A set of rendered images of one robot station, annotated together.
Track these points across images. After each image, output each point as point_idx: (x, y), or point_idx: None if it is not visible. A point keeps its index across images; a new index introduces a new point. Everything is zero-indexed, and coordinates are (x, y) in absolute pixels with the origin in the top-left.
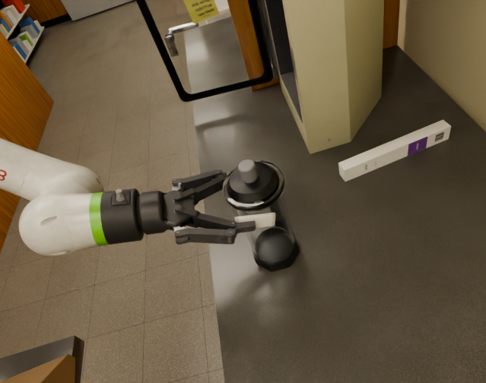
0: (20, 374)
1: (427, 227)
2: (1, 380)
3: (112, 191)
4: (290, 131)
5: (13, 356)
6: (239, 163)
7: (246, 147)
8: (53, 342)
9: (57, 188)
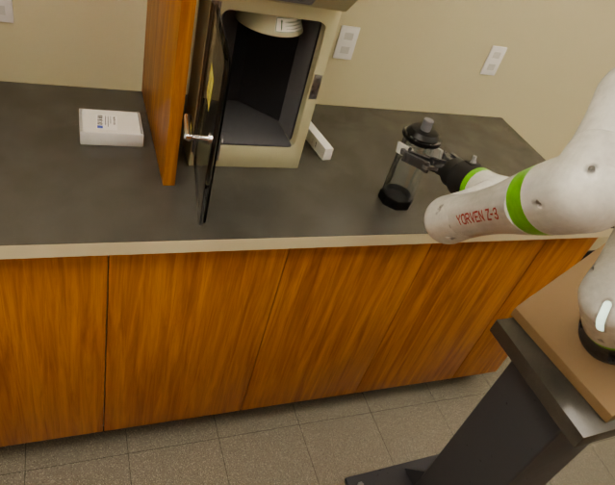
0: (545, 335)
1: (367, 142)
2: (551, 369)
3: (467, 168)
4: (263, 172)
5: (533, 367)
6: (428, 121)
7: (279, 201)
8: (508, 335)
9: (484, 184)
